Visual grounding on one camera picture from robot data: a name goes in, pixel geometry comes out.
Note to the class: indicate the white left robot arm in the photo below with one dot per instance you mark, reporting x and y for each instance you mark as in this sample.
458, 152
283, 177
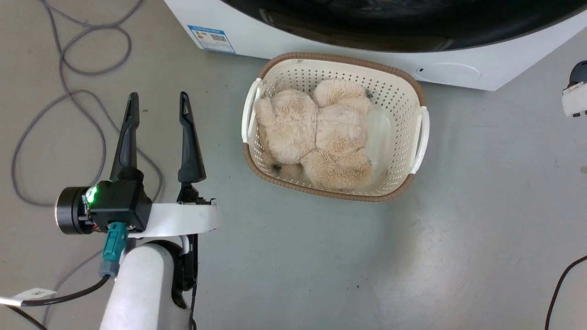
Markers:
137, 293

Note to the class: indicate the dark glass washing machine door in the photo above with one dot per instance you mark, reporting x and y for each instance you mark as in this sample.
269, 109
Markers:
390, 23

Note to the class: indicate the white washing machine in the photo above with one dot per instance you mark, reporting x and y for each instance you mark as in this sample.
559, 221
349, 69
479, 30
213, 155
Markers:
504, 55

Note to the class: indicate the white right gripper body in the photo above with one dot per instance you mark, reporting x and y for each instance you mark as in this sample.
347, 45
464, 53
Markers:
575, 98

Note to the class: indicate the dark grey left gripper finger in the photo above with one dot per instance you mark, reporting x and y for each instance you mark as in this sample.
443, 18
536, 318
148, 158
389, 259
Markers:
127, 146
190, 151

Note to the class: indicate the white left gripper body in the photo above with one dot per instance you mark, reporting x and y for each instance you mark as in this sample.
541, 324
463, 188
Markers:
179, 219

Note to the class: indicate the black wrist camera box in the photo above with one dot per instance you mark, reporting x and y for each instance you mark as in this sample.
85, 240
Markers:
120, 204

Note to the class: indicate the round white filter cover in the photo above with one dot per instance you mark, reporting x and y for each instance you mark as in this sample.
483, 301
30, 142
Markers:
449, 73

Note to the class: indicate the blue energy label sticker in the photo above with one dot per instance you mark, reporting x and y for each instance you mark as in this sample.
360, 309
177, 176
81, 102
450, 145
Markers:
211, 39

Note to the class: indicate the beige plush teddy bear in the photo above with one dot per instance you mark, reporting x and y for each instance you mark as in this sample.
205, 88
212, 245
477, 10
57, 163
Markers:
316, 133

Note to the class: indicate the cream laundry basket brown rim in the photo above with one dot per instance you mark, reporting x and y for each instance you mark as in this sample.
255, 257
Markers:
394, 105

